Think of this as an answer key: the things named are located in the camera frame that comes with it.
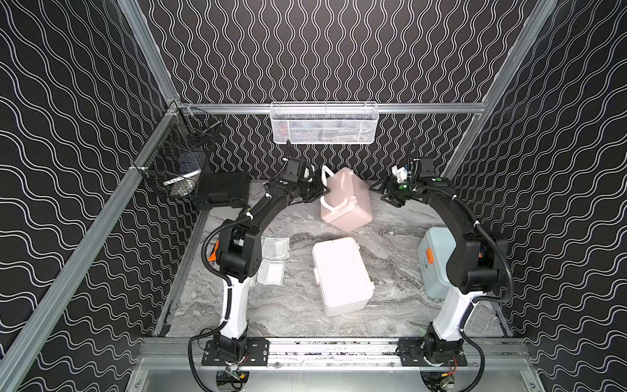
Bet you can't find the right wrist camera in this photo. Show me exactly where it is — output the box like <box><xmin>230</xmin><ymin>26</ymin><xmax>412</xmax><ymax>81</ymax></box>
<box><xmin>391</xmin><ymin>158</ymin><xmax>437</xmax><ymax>184</ymax></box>

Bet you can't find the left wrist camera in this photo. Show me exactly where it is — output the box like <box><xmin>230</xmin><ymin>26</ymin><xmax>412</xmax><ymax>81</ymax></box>
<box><xmin>280</xmin><ymin>158</ymin><xmax>314</xmax><ymax>182</ymax></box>

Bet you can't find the white first aid box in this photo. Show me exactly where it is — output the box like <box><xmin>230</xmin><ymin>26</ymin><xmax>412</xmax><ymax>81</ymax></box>
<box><xmin>312</xmin><ymin>237</ymin><xmax>375</xmax><ymax>317</ymax></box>

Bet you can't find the white gauze packet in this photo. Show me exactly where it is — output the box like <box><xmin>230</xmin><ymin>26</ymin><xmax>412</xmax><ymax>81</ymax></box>
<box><xmin>256</xmin><ymin>259</ymin><xmax>286</xmax><ymax>286</ymax></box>
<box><xmin>261</xmin><ymin>237</ymin><xmax>290</xmax><ymax>261</ymax></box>

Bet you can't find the light blue first aid box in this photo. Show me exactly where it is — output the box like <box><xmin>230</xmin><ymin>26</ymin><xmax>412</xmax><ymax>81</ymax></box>
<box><xmin>417</xmin><ymin>227</ymin><xmax>457</xmax><ymax>300</ymax></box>

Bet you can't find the black plastic tool case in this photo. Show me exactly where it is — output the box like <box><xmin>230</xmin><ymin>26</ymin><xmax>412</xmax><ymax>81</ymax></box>
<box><xmin>193</xmin><ymin>171</ymin><xmax>251</xmax><ymax>210</ymax></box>

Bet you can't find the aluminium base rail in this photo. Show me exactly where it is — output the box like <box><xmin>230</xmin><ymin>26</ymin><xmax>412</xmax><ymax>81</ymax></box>
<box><xmin>137</xmin><ymin>337</ymin><xmax>532</xmax><ymax>371</ymax></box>

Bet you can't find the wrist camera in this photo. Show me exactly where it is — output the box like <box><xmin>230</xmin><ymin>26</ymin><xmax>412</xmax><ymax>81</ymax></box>
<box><xmin>280</xmin><ymin>158</ymin><xmax>314</xmax><ymax>182</ymax></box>
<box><xmin>391</xmin><ymin>158</ymin><xmax>437</xmax><ymax>184</ymax></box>

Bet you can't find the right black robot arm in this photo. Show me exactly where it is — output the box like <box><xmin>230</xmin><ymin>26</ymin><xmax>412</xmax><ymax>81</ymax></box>
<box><xmin>370</xmin><ymin>157</ymin><xmax>514</xmax><ymax>391</ymax></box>

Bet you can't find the white wire wall basket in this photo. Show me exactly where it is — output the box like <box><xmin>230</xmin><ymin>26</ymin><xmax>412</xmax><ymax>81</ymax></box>
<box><xmin>269</xmin><ymin>101</ymin><xmax>380</xmax><ymax>145</ymax></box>

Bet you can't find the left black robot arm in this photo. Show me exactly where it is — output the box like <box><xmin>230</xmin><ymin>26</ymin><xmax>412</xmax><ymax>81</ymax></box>
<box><xmin>187</xmin><ymin>140</ymin><xmax>329</xmax><ymax>391</ymax></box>

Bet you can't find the pink first aid box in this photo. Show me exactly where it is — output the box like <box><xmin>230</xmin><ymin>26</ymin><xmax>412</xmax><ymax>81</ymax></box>
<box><xmin>320</xmin><ymin>165</ymin><xmax>372</xmax><ymax>233</ymax></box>

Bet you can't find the black wire wall basket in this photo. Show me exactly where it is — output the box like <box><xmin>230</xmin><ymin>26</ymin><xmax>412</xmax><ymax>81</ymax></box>
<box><xmin>139</xmin><ymin>107</ymin><xmax>225</xmax><ymax>201</ymax></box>

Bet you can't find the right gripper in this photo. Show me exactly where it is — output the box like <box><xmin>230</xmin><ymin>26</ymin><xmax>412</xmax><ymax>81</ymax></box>
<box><xmin>369</xmin><ymin>175</ymin><xmax>419</xmax><ymax>205</ymax></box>

